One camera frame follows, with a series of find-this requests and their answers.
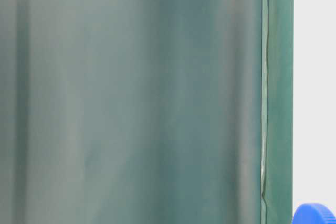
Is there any green table cloth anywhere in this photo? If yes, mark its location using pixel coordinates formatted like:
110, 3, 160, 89
1, 0, 293, 223

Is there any large blue gear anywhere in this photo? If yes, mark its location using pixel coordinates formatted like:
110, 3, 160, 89
291, 203, 336, 224

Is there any white rectangular board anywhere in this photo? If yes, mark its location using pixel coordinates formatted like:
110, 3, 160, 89
293, 0, 335, 211

